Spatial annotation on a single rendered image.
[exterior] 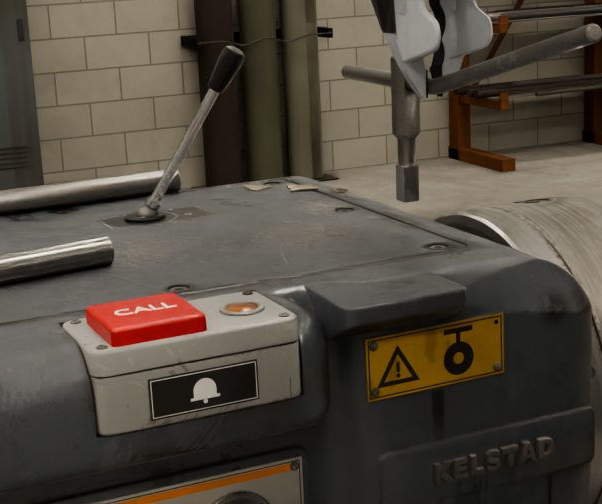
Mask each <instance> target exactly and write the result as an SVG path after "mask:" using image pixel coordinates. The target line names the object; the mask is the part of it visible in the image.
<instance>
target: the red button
mask: <svg viewBox="0 0 602 504"><path fill-rule="evenodd" d="M86 320H87V324H88V325H89V326H90V327H91V328H92V329H93V330H94V331H95V332H96V333H97V334H98V335H100V336H101V337H102V338H103V339H104V340H105V341H106V342H107V343H108V344H109V345H110V346H111V347H120V346H126V345H131V344H137V343H142V342H148V341H154V340H159V339H165V338H170V337H176V336H182V335H187V334H193V333H199V332H204V331H207V322H206V316H205V314H204V313H202V312H201V311H199V310H198V309H197V308H195V307H194V306H192V305H191V304H189V303H188V302H186V301H185V300H184V299H182V298H181V297H179V296H178V295H176V294H175V293H167V294H161V295H155V296H149V297H142V298H136V299H130V300H124V301H118V302H112V303H106V304H100V305H93V306H89V307H87V308H86Z"/></svg>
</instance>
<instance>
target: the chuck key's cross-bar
mask: <svg viewBox="0 0 602 504"><path fill-rule="evenodd" d="M601 37H602V31H601V29H600V27H599V26H598V25H597V24H595V23H591V24H588V25H585V26H582V27H580V28H577V29H574V30H571V31H568V32H566V33H563V34H560V35H557V36H554V37H551V38H549V39H546V40H543V41H540V42H537V43H535V44H532V45H529V46H526V47H523V48H520V49H518V50H515V51H512V52H509V53H506V54H504V55H501V56H498V57H495V58H492V59H489V60H487V61H484V62H481V63H478V64H475V65H473V66H470V67H467V68H464V69H461V70H459V71H456V72H453V73H450V74H447V75H444V76H442V77H439V78H435V79H432V78H428V85H427V89H428V94H429V95H438V94H442V93H445V92H448V91H451V90H455V89H458V88H461V87H464V86H467V85H470V84H473V83H476V82H479V81H482V80H485V79H488V78H491V77H494V76H497V75H500V74H503V73H506V72H509V71H512V70H515V69H518V68H521V67H524V66H527V65H530V64H533V63H536V62H539V61H542V60H546V59H549V58H552V57H555V56H558V55H561V54H564V53H567V52H570V51H573V50H576V49H579V48H582V47H585V46H588V45H591V44H594V43H597V42H599V41H600V39H601ZM341 73H342V76H343V77H344V78H346V79H351V80H356V81H362V82H367V83H372V84H377V85H382V86H387V87H391V72H390V71H385V70H379V69H373V68H367V67H361V66H355V65H349V64H347V65H345V66H343V68H342V70H341ZM404 86H405V88H406V89H407V90H409V91H413V89H412V88H411V87H410V85H409V84H408V82H407V81H406V79H405V81H404ZM413 92H414V91H413Z"/></svg>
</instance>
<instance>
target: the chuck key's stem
mask: <svg viewBox="0 0 602 504"><path fill-rule="evenodd" d="M390 60H391V101H392V134H393V135H394V136H395V137H396V138H397V139H398V164H397V165H396V199H397V200H399V201H401V202H404V203H407V202H414V201H419V166H418V165H416V141H415V138H416V137H417V136H418V135H419V134H420V98H419V97H418V96H417V95H416V94H415V92H413V91H409V90H407V89H406V88H405V86H404V81H405V77H404V76H403V74H402V72H401V70H400V68H399V66H398V64H397V62H396V60H395V58H394V56H393V55H392V56H391V57H390Z"/></svg>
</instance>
